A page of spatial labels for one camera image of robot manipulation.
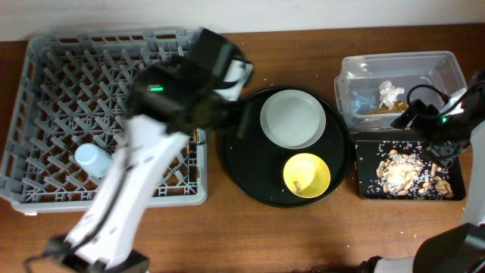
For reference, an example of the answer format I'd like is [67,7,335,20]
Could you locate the white tissue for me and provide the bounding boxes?
[379,80,405,109]

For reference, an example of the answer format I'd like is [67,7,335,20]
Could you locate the grey round plate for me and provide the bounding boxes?
[260,89,327,149]

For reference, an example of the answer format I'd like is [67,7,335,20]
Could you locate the peanut and rice food scraps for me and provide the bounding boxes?
[365,140,455,200]

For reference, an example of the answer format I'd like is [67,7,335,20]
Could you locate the yellow plastic bowl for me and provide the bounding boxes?
[283,153,331,199]

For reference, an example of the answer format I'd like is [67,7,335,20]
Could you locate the light blue plastic cup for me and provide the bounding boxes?
[74,143,112,178]

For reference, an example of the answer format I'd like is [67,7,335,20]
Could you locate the gold foil snack wrapper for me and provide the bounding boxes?
[367,102,408,115]

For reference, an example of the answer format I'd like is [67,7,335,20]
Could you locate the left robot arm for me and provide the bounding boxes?
[40,28,253,272]

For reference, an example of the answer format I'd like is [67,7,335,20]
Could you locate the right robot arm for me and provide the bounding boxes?
[353,71,484,272]

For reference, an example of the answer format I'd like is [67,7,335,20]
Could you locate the clear plastic waste bin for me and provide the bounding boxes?
[334,51,467,133]

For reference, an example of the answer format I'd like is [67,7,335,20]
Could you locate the grey plastic dishwasher rack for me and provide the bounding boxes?
[1,30,195,215]

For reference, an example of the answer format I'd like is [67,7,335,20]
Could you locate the black rectangular tray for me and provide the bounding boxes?
[352,132,466,201]

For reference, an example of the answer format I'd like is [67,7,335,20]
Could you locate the round black serving tray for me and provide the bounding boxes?
[216,86,352,209]

